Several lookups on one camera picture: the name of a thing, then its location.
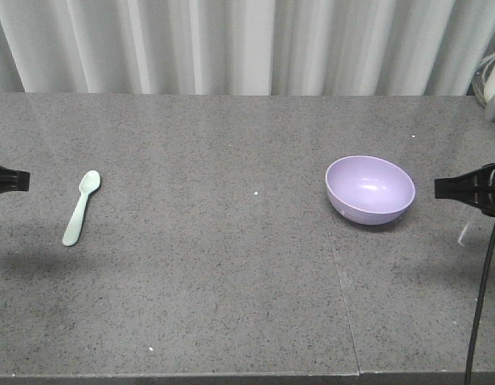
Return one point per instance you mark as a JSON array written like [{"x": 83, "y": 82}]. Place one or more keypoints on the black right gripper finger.
[{"x": 476, "y": 189}]

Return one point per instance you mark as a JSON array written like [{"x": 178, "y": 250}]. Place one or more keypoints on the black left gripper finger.
[{"x": 13, "y": 180}]

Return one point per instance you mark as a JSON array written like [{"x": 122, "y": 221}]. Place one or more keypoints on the pale green plastic spoon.
[{"x": 89, "y": 184}]

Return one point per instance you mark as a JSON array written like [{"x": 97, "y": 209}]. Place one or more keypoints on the purple plastic bowl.
[{"x": 368, "y": 190}]

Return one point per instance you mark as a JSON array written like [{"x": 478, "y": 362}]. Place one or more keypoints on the white pleated curtain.
[{"x": 244, "y": 47}]

